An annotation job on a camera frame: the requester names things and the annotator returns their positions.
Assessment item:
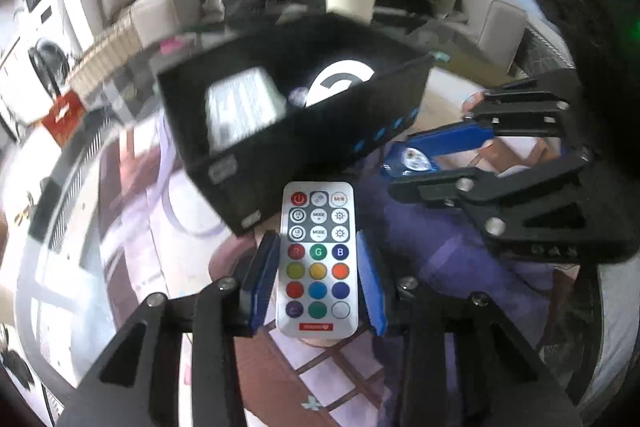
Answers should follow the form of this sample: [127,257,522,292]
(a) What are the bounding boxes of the wicker laundry basket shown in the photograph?
[67,14,141,100]

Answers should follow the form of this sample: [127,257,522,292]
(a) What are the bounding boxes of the white remote control coloured buttons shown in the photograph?
[276,181,361,339]

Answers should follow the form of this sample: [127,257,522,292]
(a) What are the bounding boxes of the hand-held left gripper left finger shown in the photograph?
[60,229,282,427]

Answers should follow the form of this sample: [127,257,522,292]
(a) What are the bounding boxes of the grey sofa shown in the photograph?
[130,0,531,72]

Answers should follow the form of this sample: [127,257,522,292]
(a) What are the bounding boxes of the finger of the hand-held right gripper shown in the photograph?
[387,153,632,264]
[407,79,576,158]

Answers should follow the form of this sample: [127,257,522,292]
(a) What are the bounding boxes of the red gift box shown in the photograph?
[41,91,83,142]

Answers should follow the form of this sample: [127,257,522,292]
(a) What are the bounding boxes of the phone in green case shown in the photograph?
[436,50,507,78]

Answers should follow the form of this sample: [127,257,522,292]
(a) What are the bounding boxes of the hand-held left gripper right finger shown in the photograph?
[356,231,583,427]

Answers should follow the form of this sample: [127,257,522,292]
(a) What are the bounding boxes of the white washing machine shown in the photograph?
[0,0,83,122]

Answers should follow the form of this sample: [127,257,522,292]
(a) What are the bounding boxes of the white round disc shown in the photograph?
[305,59,377,108]

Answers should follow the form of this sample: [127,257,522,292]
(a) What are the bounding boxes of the black white patterned rug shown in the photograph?
[30,177,101,258]

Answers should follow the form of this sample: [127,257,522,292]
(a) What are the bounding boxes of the printed anime mat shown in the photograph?
[100,67,576,427]

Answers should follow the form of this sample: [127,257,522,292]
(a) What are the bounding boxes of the black shoes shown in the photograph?
[0,347,32,389]

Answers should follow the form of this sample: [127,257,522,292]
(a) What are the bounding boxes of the black box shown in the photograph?
[157,14,435,237]

